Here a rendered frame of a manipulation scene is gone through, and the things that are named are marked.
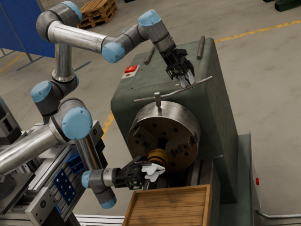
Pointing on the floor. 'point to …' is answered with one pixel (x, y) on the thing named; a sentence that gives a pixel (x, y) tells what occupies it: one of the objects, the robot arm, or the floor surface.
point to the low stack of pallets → (97, 12)
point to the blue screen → (24, 30)
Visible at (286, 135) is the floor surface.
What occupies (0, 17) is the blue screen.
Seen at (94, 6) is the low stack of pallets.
